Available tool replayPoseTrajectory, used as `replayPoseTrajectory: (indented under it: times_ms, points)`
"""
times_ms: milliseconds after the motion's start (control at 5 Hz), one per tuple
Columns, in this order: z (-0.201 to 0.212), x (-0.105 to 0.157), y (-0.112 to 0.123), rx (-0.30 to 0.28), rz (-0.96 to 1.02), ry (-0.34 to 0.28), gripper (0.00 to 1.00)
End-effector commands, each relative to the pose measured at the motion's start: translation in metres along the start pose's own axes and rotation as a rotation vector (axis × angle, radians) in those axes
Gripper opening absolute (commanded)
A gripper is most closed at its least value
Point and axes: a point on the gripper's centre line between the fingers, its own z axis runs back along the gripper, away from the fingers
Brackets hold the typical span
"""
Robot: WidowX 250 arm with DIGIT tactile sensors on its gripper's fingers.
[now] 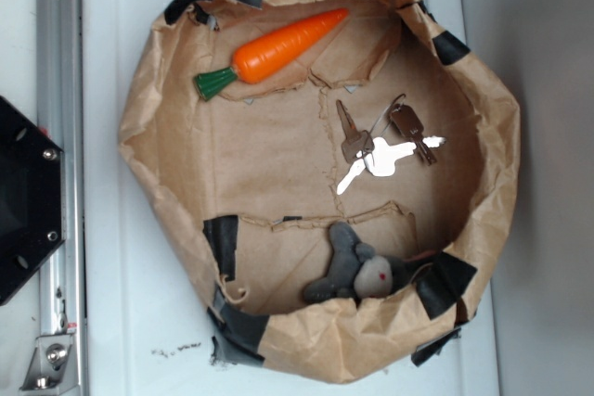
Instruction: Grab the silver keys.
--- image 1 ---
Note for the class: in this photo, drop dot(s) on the silver key bunch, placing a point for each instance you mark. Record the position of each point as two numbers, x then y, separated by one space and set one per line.
369 151

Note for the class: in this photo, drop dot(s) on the aluminium extrusion rail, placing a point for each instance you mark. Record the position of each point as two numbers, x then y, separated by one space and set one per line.
60 112

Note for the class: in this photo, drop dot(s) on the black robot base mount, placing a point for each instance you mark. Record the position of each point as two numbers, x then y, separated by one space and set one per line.
31 200

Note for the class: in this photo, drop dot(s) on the orange plastic toy carrot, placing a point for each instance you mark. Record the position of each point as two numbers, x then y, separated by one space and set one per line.
262 57

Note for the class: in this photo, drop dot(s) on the grey plush mouse toy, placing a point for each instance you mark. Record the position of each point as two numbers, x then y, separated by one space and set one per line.
356 271

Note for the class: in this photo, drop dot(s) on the silver corner bracket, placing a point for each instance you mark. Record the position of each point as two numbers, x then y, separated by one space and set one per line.
52 368

